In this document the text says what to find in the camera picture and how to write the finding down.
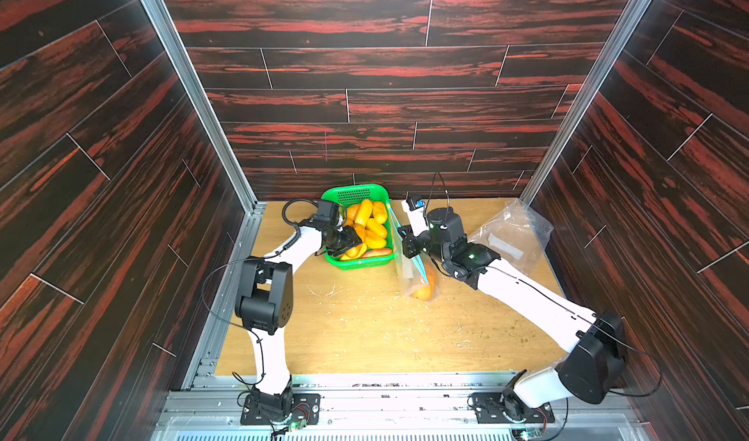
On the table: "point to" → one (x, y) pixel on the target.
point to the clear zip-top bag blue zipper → (418, 274)
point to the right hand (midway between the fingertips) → (406, 225)
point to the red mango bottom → (376, 252)
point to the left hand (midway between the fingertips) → (359, 243)
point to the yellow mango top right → (379, 212)
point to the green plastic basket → (347, 194)
